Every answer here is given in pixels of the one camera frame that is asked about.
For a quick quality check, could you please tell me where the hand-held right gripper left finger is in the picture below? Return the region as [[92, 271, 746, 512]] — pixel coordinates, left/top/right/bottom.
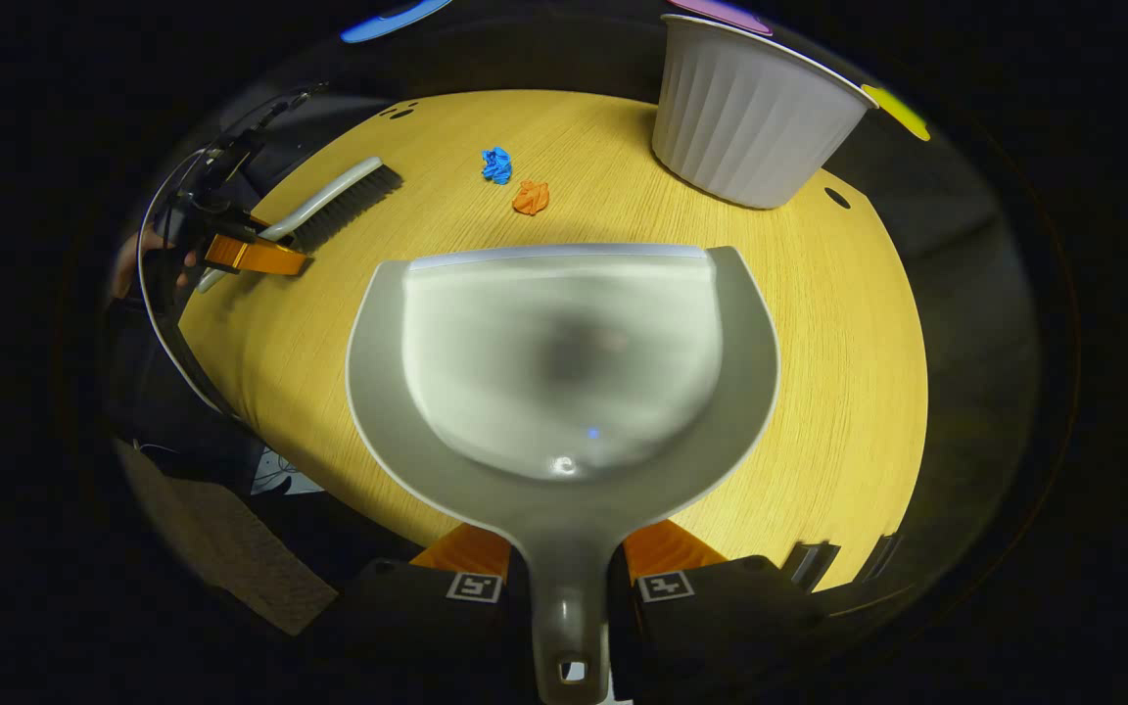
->
[[305, 524, 536, 705]]

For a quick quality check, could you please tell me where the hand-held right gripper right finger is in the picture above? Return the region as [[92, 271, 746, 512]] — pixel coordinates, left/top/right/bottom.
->
[[608, 519, 829, 705]]

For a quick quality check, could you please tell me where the small white broom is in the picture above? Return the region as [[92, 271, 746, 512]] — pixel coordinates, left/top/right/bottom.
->
[[197, 157, 404, 293]]

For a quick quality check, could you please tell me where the white plastic dustpan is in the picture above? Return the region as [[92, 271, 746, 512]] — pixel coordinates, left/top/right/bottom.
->
[[346, 243, 780, 705]]

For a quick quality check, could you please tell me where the white ribbed garbage bin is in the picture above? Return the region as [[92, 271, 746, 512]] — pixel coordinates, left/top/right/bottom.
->
[[651, 14, 878, 211]]

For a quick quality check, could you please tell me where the wooden desktop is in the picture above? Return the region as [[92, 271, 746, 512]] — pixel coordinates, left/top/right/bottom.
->
[[177, 90, 929, 593]]

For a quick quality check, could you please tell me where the black backdrop cloth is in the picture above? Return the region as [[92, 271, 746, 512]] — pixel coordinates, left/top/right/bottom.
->
[[231, 0, 1045, 549]]

